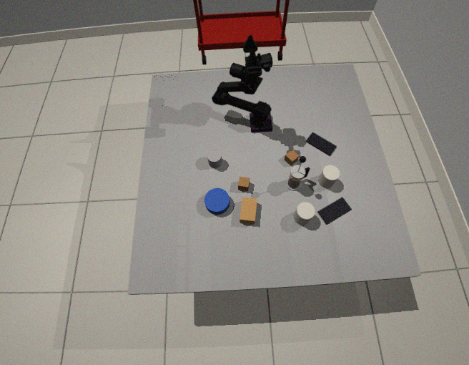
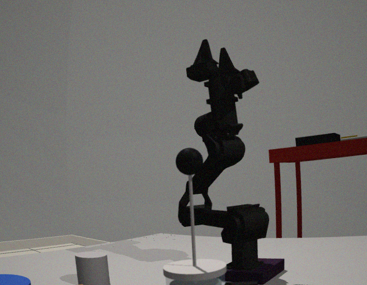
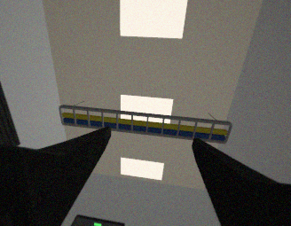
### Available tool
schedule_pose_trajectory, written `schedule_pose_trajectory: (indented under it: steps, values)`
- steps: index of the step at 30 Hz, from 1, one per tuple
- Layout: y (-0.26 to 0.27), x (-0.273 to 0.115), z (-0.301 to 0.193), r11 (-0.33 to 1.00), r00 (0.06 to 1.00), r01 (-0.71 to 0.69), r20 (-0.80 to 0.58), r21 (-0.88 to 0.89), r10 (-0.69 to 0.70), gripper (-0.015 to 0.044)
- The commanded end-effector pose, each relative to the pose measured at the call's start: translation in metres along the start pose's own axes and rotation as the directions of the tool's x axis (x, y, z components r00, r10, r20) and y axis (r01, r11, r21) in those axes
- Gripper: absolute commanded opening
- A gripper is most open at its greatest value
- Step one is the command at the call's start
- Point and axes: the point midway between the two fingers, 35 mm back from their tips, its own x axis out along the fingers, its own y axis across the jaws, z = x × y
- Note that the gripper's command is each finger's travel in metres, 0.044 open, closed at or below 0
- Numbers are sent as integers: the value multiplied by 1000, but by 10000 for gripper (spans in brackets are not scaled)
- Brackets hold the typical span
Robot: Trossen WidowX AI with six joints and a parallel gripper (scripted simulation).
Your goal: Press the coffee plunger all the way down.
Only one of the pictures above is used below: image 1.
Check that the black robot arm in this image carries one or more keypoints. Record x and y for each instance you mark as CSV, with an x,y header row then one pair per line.
x,y
248,85

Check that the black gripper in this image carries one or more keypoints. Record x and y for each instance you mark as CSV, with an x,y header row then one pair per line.
x,y
253,67

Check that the cream cylinder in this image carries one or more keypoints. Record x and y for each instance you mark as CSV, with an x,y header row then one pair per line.
x,y
303,213
328,176

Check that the blue cylinder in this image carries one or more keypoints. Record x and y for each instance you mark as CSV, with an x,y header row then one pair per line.
x,y
217,201

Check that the grey cylinder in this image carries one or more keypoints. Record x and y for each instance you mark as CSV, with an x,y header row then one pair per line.
x,y
214,158

